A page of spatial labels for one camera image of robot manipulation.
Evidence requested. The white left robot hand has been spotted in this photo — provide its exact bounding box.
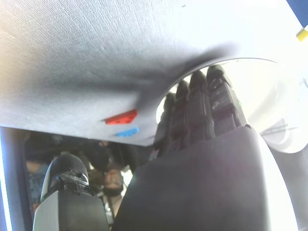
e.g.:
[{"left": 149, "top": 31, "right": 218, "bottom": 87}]
[{"left": 32, "top": 64, "right": 299, "bottom": 231}]

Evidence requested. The person in background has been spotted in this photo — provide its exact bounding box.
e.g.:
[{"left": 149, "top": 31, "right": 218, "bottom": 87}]
[{"left": 101, "top": 167, "right": 126, "bottom": 195}]

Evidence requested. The blue triangle block with holes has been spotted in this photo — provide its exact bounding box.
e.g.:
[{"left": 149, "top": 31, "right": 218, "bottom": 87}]
[{"left": 115, "top": 127, "right": 140, "bottom": 138}]

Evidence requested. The red triangle block with holes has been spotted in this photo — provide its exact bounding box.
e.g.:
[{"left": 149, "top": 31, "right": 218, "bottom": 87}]
[{"left": 104, "top": 109, "right": 138, "bottom": 125}]

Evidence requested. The yellow triangle block with holes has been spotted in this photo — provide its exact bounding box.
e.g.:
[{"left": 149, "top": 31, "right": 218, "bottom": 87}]
[{"left": 295, "top": 28, "right": 308, "bottom": 43}]

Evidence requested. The blue hexagon block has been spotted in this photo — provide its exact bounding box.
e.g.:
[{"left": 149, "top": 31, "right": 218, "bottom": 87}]
[{"left": 286, "top": 0, "right": 308, "bottom": 26}]

